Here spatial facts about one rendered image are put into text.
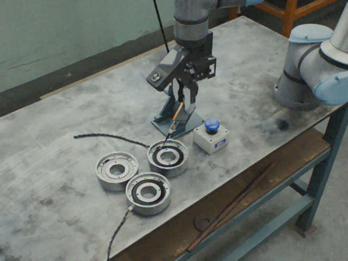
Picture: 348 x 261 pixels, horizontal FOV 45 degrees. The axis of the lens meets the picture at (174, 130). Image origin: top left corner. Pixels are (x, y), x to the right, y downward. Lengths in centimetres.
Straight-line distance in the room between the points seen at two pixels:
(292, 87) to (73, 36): 174
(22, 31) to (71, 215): 169
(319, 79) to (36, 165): 76
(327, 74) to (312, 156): 49
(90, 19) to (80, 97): 144
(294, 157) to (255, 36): 48
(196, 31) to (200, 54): 9
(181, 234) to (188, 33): 61
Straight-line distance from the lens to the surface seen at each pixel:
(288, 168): 147
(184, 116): 106
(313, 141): 159
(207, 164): 110
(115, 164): 107
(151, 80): 94
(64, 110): 130
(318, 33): 122
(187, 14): 89
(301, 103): 129
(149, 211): 97
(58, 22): 264
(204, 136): 111
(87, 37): 278
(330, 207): 213
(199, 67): 97
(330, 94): 112
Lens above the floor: 160
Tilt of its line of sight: 42 degrees down
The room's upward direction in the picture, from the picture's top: 1 degrees counter-clockwise
